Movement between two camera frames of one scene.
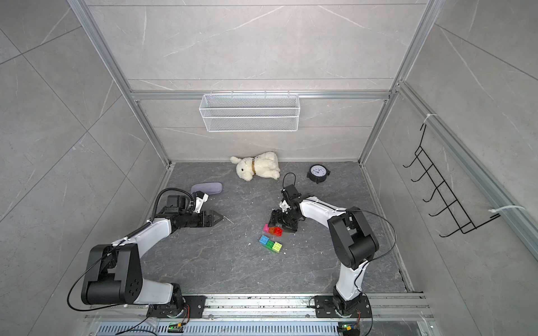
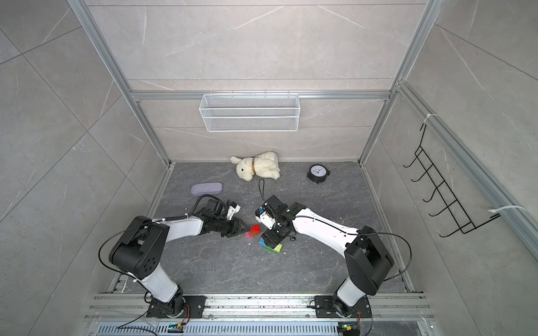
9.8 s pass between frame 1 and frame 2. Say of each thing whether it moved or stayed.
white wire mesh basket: stayed
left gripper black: moved
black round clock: stayed
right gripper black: moved
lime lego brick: stayed
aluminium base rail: stayed
